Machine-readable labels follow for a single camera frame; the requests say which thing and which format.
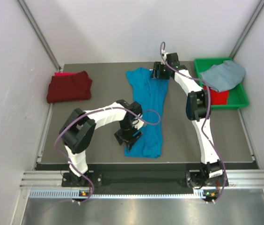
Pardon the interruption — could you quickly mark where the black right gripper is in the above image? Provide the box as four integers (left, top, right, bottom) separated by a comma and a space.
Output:
150, 62, 171, 80

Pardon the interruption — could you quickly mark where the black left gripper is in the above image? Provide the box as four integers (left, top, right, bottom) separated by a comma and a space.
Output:
114, 120, 142, 151

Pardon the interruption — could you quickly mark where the blue t shirt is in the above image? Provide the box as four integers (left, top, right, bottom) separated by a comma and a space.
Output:
125, 67, 169, 158

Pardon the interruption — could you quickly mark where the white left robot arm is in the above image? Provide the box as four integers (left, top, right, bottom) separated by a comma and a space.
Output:
59, 99, 144, 187

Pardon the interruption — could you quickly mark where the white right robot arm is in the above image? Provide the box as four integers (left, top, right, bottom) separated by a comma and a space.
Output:
151, 50, 227, 187

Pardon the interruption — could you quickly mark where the red t shirt in bin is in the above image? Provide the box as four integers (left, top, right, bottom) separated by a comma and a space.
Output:
207, 88, 229, 105

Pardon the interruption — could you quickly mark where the grey t shirt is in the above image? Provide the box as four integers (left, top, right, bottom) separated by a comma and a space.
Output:
200, 60, 246, 92

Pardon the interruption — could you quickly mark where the dark red folded t shirt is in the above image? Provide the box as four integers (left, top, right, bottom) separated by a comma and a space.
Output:
46, 71, 92, 104

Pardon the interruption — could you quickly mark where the green plastic bin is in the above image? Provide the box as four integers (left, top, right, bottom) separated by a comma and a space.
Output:
194, 57, 249, 110

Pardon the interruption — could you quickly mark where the pink folded t shirt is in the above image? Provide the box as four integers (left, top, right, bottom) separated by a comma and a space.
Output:
54, 72, 76, 76

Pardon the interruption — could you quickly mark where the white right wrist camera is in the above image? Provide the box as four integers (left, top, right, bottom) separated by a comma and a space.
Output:
160, 49, 168, 65

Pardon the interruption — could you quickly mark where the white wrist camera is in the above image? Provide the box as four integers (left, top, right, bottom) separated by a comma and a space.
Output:
160, 49, 168, 65
132, 119, 146, 130

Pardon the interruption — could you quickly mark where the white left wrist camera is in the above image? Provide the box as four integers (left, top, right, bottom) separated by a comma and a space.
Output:
132, 119, 146, 130

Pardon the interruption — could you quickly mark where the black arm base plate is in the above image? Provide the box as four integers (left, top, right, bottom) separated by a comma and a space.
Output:
62, 171, 224, 188

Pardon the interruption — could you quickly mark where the right aluminium corner post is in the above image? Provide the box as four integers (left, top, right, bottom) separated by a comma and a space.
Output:
229, 0, 264, 59

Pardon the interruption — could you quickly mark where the aluminium corner post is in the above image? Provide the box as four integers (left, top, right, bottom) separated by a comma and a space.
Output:
229, 0, 264, 59
16, 0, 61, 71

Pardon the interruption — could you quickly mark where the aluminium front rail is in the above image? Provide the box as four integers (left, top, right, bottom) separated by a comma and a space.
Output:
20, 170, 264, 200

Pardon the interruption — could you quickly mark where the left aluminium corner post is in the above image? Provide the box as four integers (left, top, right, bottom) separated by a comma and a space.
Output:
16, 0, 61, 71

